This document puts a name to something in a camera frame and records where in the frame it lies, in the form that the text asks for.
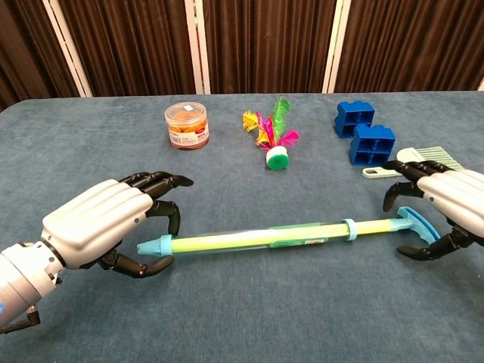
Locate dark brown curtain panel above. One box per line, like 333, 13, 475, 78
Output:
56, 0, 197, 98
203, 0, 330, 95
334, 0, 484, 94
0, 0, 81, 111

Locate white brush green bristles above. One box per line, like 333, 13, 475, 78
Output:
361, 145, 464, 180

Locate colourful feather shuttlecock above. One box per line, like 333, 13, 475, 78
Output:
241, 96, 301, 171

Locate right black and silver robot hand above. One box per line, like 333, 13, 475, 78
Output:
381, 159, 484, 262

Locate blue toy building block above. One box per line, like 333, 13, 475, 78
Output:
334, 100, 377, 140
348, 123, 397, 168

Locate clear jar of rubber bands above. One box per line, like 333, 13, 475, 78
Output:
164, 101, 210, 151

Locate blue table cloth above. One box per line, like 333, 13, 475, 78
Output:
0, 90, 484, 363

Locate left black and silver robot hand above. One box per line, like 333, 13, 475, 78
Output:
40, 170, 195, 279

